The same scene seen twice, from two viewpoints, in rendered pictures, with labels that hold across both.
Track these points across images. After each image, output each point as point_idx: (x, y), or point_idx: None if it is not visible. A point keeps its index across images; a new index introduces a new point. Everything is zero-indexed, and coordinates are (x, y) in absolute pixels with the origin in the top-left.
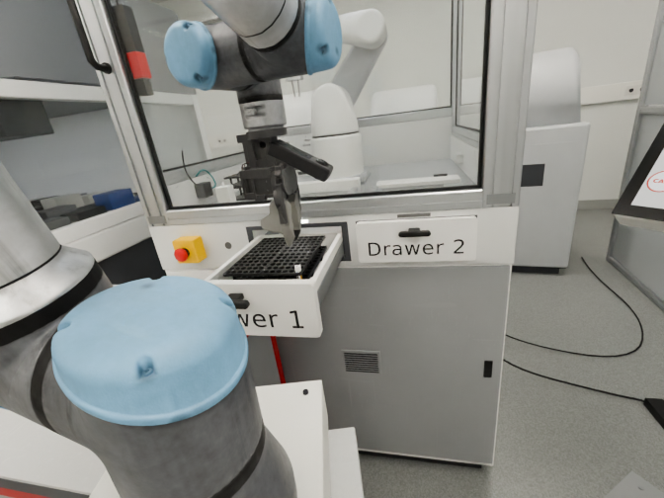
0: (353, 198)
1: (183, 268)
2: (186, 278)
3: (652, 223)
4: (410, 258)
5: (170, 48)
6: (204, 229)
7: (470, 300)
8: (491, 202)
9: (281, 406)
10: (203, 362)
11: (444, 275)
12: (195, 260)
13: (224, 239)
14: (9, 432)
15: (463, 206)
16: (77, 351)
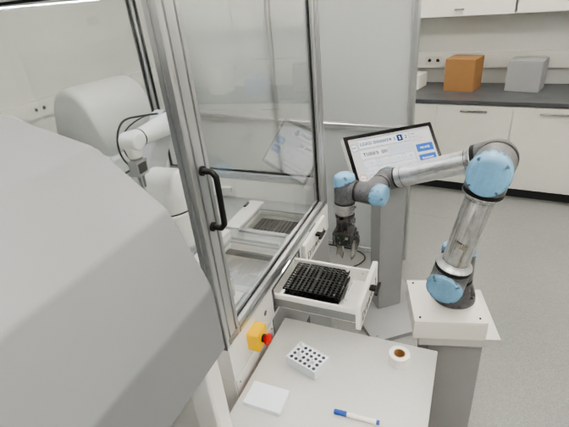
0: (299, 233)
1: (245, 363)
2: (444, 243)
3: None
4: (316, 248)
5: (384, 196)
6: (256, 313)
7: (323, 254)
8: (323, 205)
9: (418, 288)
10: None
11: (318, 248)
12: None
13: (263, 310)
14: (408, 406)
15: (320, 212)
16: None
